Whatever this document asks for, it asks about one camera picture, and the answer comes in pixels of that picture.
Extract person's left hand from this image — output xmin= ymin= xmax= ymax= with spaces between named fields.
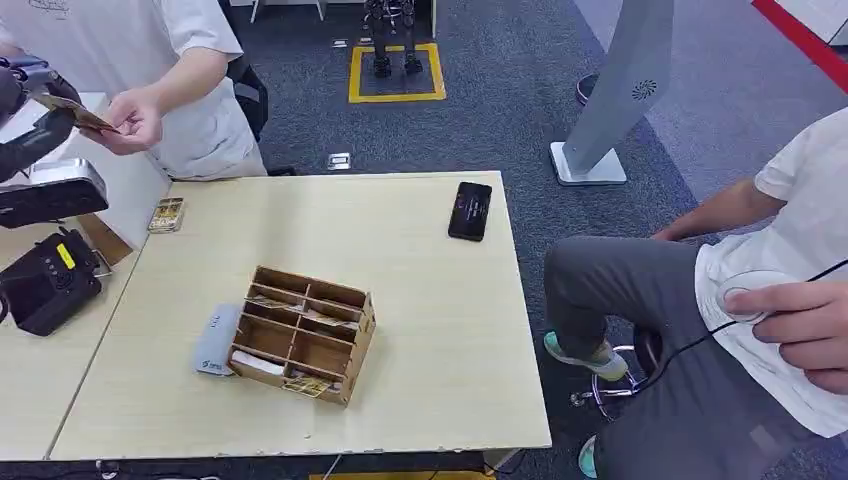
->
xmin=723 ymin=280 xmax=848 ymax=397
xmin=80 ymin=85 xmax=166 ymax=158

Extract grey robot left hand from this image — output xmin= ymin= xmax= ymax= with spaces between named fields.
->
xmin=0 ymin=55 xmax=82 ymax=184

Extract person's right hand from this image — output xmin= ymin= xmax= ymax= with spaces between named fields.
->
xmin=650 ymin=224 xmax=691 ymax=244

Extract brown printed card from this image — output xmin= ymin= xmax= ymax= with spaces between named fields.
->
xmin=31 ymin=91 xmax=122 ymax=135

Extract white handheld controller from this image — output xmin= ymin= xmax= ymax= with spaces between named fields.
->
xmin=714 ymin=267 xmax=800 ymax=327

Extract person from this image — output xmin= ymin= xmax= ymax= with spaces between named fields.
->
xmin=0 ymin=0 xmax=270 ymax=182
xmin=542 ymin=105 xmax=848 ymax=480

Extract white side desk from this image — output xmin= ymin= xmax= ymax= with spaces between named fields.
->
xmin=0 ymin=91 xmax=174 ymax=252

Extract stack of printed cards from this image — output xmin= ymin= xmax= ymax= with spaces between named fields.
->
xmin=146 ymin=196 xmax=186 ymax=235

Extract brown cardboard piece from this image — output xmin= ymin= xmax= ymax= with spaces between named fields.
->
xmin=77 ymin=212 xmax=134 ymax=268

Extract black office chair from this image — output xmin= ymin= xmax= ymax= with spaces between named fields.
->
xmin=217 ymin=0 xmax=271 ymax=144

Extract grey stand with white base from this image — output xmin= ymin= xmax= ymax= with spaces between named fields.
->
xmin=549 ymin=0 xmax=676 ymax=187

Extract black round object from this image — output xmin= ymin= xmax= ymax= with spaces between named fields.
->
xmin=574 ymin=72 xmax=600 ymax=108

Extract chrome stool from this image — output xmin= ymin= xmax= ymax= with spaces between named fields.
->
xmin=568 ymin=327 xmax=664 ymax=423

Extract black device with yellow label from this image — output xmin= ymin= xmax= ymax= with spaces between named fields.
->
xmin=0 ymin=226 xmax=113 ymax=338

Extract black smartphone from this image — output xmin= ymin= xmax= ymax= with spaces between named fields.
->
xmin=447 ymin=180 xmax=494 ymax=244

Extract white furniture legs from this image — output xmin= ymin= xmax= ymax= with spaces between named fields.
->
xmin=248 ymin=0 xmax=329 ymax=25

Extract brown patterned card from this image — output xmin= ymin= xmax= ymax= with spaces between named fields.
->
xmin=244 ymin=294 xmax=307 ymax=313
xmin=303 ymin=310 xmax=364 ymax=331

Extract grey flat device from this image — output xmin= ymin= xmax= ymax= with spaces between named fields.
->
xmin=193 ymin=302 xmax=244 ymax=378

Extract black robot legs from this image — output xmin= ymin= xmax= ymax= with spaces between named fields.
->
xmin=363 ymin=0 xmax=425 ymax=80

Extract white card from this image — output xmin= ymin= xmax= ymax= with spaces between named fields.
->
xmin=231 ymin=349 xmax=287 ymax=378

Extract wooden card box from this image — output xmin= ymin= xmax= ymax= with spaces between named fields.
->
xmin=226 ymin=265 xmax=378 ymax=407

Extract yellow printed card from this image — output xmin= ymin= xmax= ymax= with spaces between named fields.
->
xmin=282 ymin=373 xmax=334 ymax=399

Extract black controller cable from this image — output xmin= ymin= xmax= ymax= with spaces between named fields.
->
xmin=651 ymin=258 xmax=848 ymax=383

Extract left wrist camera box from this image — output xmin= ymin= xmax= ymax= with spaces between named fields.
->
xmin=0 ymin=156 xmax=110 ymax=231

